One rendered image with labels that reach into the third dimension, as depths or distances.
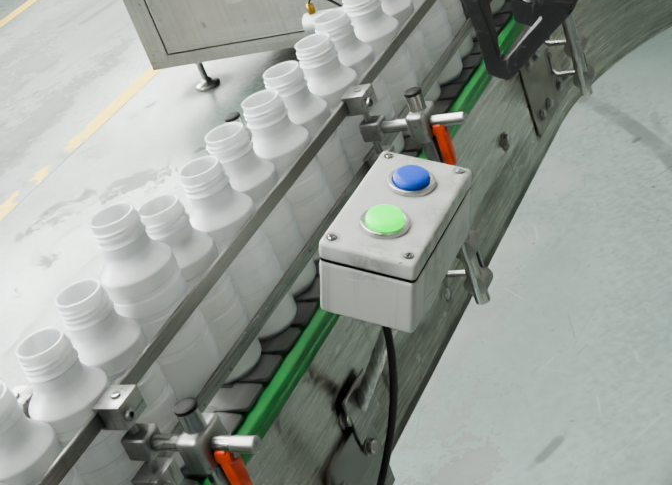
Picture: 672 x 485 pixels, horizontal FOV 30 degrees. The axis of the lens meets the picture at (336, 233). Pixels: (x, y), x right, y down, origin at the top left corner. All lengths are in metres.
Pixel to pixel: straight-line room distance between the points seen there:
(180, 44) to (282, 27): 0.44
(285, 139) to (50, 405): 0.37
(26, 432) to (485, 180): 0.73
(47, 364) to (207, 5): 3.73
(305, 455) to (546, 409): 1.50
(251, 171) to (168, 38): 3.64
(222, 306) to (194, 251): 0.05
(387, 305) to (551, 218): 2.21
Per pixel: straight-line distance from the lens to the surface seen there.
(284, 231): 1.12
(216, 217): 1.05
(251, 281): 1.07
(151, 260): 0.96
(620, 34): 1.84
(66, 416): 0.89
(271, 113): 1.13
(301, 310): 1.12
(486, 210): 1.44
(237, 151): 1.09
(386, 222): 0.95
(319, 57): 1.22
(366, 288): 0.96
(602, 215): 3.11
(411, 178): 1.00
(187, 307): 0.97
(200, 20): 4.61
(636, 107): 3.59
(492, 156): 1.47
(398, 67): 1.33
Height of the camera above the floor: 1.55
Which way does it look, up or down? 27 degrees down
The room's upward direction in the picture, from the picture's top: 21 degrees counter-clockwise
